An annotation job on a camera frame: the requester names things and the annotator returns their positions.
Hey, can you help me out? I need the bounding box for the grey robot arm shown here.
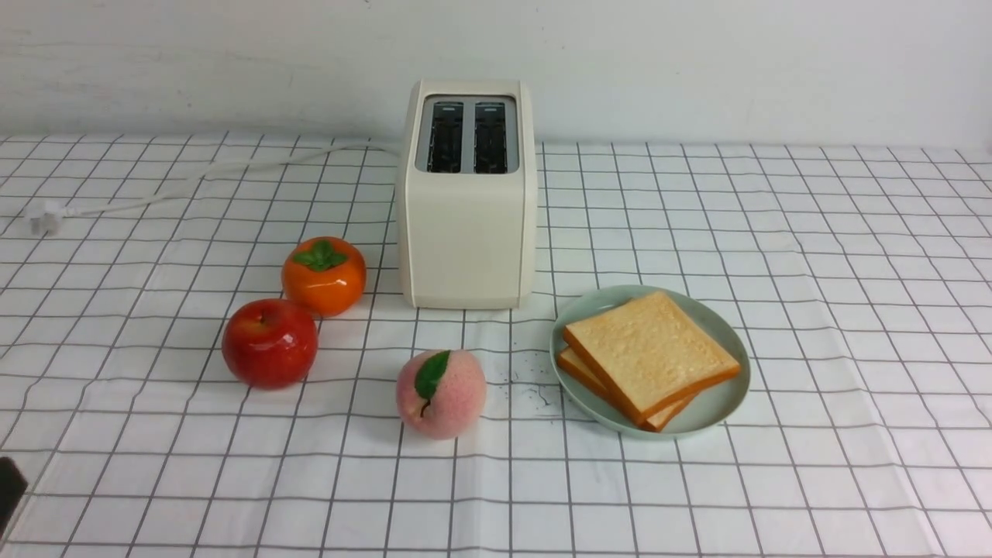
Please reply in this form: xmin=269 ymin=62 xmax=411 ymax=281
xmin=0 ymin=456 xmax=28 ymax=536

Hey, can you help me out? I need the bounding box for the pale green plate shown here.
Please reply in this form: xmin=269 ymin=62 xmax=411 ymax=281
xmin=549 ymin=285 xmax=751 ymax=440

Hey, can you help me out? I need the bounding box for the toast slice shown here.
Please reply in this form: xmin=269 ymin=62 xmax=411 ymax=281
xmin=561 ymin=286 xmax=747 ymax=428
xmin=555 ymin=346 xmax=698 ymax=433

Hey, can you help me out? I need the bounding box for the white toaster power cord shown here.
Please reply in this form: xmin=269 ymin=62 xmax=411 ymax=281
xmin=23 ymin=139 xmax=401 ymax=236

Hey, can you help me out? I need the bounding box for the orange persimmon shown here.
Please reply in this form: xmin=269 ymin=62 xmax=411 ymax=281
xmin=282 ymin=236 xmax=367 ymax=318

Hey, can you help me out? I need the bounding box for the pink peach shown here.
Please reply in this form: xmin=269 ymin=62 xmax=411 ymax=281
xmin=394 ymin=350 xmax=487 ymax=440

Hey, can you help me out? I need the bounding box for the cream white toaster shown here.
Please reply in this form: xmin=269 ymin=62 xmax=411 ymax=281
xmin=394 ymin=79 xmax=539 ymax=310

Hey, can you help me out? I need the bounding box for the white checkered tablecloth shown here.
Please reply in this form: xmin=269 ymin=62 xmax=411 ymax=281
xmin=1 ymin=133 xmax=991 ymax=557

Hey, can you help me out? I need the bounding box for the red apple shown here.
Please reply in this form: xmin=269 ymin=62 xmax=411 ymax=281
xmin=221 ymin=299 xmax=319 ymax=390

